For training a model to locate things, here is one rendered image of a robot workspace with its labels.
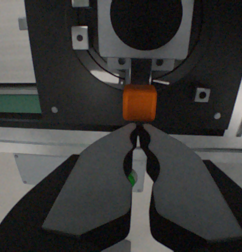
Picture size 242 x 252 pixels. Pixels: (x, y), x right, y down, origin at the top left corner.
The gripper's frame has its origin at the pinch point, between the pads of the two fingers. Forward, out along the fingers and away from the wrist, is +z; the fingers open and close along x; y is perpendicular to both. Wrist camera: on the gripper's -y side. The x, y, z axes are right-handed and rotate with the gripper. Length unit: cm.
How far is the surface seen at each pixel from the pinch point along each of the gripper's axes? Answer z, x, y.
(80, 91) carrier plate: 10.3, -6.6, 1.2
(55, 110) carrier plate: 10.2, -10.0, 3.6
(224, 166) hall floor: 107, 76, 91
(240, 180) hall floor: 107, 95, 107
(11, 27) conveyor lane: 15.7, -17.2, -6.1
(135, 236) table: 21, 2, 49
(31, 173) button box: 11.4, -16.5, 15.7
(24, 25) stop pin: 10.7, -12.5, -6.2
